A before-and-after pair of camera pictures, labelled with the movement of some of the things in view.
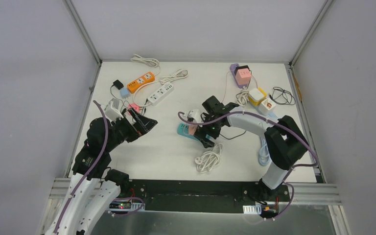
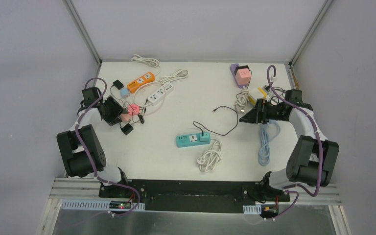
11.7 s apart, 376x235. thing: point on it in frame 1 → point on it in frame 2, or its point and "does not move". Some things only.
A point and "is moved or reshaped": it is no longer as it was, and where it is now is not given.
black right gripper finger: x=205 y=142 → x=254 y=116
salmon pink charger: x=192 y=129 is moved or reshaped
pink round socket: x=134 y=106 does not move
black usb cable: x=234 y=137 is moved or reshaped
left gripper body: x=135 y=124 → x=115 y=110
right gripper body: x=213 y=129 → x=271 y=112
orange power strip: x=131 y=86 does not move
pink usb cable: x=251 y=72 → x=145 y=105
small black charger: x=118 y=84 does not move
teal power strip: x=183 y=129 → x=190 y=139
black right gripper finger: x=205 y=114 → x=259 y=105
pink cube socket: x=243 y=75 does not move
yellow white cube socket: x=256 y=96 does not move
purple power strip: x=232 y=68 does not move
